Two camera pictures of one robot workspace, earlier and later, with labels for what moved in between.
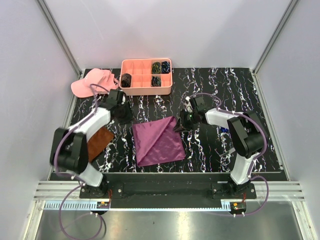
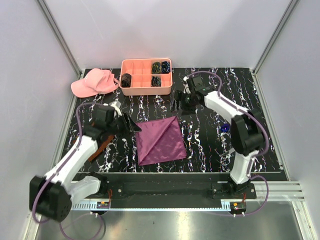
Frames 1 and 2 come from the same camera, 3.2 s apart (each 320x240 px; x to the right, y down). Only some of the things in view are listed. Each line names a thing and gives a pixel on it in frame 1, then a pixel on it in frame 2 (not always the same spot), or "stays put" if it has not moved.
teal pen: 230,151 stays put
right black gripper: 181,125 to 179,96
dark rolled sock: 126,80 stays put
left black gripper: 130,116 to 133,127
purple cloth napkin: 156,142 stays put
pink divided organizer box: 150,76 stays put
